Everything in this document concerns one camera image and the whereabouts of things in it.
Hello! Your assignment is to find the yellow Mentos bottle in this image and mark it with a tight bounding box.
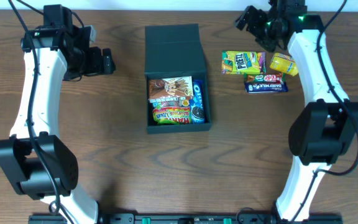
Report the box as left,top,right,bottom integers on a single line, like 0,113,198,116
270,52,298,76

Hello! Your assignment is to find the yellow green Pretz box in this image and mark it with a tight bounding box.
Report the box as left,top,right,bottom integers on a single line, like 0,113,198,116
221,50,266,75

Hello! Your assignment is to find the red green KitKat bar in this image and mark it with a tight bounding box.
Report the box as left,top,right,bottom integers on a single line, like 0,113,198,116
245,73,285,83

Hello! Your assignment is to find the purple Dairy Milk bar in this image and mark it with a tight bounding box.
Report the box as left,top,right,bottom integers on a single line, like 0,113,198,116
244,82,288,93

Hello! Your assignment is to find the dark green gift box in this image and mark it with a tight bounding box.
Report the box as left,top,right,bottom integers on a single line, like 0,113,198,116
144,24,212,134

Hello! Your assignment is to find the brown Pocky box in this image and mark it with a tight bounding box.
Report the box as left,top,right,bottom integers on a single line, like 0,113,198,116
148,76,194,103

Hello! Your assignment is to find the blue Oreo pack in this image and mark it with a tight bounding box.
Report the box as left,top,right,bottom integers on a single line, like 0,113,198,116
190,80,205,124

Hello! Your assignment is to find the colourful gummy candy bag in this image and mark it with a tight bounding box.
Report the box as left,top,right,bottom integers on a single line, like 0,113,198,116
152,106,191,125

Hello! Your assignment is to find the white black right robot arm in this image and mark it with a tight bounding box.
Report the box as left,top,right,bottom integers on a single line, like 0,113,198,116
235,1,358,223

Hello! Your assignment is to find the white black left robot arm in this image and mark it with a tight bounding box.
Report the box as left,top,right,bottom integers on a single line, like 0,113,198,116
0,4,116,223

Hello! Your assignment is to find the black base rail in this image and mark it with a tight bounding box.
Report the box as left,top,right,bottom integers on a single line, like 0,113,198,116
28,213,343,224

